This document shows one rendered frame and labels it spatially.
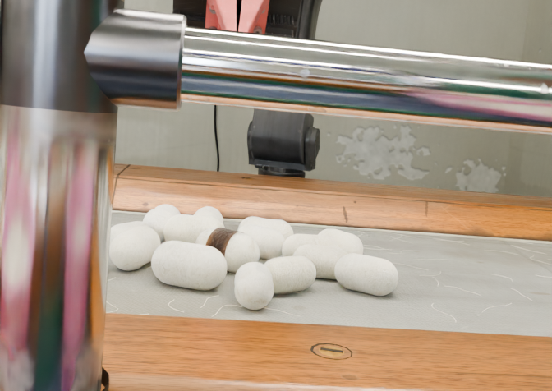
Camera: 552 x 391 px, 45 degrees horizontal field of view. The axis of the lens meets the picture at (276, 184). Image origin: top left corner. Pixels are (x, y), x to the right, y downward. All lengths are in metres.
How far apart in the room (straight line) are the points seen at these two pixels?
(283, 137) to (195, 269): 0.52
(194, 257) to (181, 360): 0.14
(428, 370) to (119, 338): 0.09
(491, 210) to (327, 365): 0.41
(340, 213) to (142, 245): 0.23
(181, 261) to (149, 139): 2.14
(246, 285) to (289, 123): 0.55
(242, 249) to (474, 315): 0.12
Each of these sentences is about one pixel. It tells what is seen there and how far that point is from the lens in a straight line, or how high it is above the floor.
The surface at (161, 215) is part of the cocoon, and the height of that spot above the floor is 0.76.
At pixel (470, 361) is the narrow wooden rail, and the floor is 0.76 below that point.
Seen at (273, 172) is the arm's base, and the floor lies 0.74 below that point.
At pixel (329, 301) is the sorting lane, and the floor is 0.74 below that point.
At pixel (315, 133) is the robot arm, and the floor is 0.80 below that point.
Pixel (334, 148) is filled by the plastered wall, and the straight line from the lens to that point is 2.54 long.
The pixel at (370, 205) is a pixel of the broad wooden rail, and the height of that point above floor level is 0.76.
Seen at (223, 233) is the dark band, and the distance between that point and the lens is 0.36.
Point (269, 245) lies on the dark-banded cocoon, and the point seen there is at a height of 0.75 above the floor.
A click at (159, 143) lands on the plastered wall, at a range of 2.46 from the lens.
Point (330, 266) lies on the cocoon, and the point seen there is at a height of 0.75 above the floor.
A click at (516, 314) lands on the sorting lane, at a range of 0.36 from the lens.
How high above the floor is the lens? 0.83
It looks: 7 degrees down
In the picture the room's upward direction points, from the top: 5 degrees clockwise
